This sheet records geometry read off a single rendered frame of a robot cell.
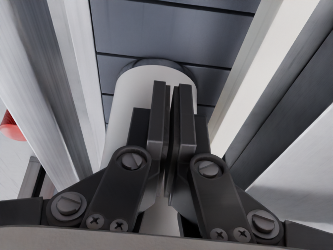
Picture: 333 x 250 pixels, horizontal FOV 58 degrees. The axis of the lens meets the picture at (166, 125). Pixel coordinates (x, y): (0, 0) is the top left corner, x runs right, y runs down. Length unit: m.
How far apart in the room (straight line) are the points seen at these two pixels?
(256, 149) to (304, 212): 0.15
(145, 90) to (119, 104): 0.02
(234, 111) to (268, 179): 0.19
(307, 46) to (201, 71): 0.10
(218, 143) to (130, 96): 0.06
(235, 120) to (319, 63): 0.10
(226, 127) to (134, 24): 0.07
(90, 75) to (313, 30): 0.16
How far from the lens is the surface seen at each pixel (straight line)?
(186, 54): 0.17
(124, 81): 0.17
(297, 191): 0.37
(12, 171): 0.54
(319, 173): 0.33
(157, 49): 0.17
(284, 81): 0.28
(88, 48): 0.18
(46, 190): 0.44
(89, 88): 0.21
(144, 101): 0.16
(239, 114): 0.16
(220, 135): 0.17
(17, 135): 0.33
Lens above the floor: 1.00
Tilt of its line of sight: 32 degrees down
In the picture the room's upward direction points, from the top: 176 degrees counter-clockwise
